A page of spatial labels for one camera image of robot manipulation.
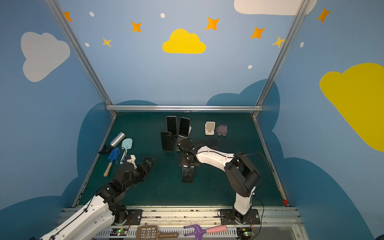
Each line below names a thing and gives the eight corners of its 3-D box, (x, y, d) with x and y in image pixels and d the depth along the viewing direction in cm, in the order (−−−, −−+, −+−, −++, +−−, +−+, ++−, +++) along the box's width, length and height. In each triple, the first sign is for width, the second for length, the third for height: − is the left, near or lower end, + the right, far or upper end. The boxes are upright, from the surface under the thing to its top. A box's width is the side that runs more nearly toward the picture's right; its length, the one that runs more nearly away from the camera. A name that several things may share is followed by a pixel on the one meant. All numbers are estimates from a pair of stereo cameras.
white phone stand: (205, 135, 111) (206, 127, 103) (205, 129, 114) (205, 121, 107) (214, 135, 111) (215, 127, 104) (213, 129, 114) (215, 121, 107)
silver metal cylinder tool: (99, 153, 99) (97, 151, 97) (122, 134, 110) (121, 131, 108) (104, 157, 98) (101, 154, 95) (126, 136, 109) (125, 134, 106)
